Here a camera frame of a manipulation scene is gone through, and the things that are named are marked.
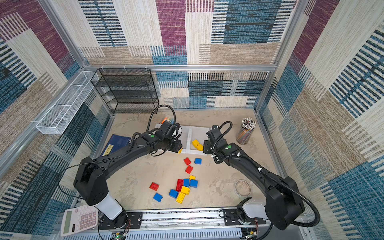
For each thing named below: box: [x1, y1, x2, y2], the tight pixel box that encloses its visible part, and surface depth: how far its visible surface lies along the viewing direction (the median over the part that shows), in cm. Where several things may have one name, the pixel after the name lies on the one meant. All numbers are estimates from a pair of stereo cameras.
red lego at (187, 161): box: [183, 157, 192, 166], surface depth 95 cm
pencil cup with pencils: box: [236, 117, 257, 146], surface depth 91 cm
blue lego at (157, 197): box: [152, 192, 163, 203], surface depth 83 cm
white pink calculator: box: [60, 204, 99, 237], surface depth 73 cm
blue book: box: [101, 134, 132, 157], surface depth 102 cm
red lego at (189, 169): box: [185, 165, 193, 174], surface depth 91 cm
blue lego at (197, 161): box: [194, 158, 202, 165], surface depth 95 cm
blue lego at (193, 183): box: [189, 179, 198, 188], surface depth 86 cm
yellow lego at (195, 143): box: [192, 139, 200, 148], surface depth 100 cm
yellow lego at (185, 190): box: [180, 186, 191, 195], surface depth 83 cm
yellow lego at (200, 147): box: [196, 144, 204, 151], surface depth 99 cm
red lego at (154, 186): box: [149, 182, 160, 191], surface depth 85 cm
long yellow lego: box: [175, 191, 186, 204], surface depth 81 cm
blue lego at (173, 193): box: [168, 189, 179, 199], surface depth 82 cm
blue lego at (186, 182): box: [183, 178, 190, 188], surface depth 86 cm
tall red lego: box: [176, 179, 184, 193], surface depth 86 cm
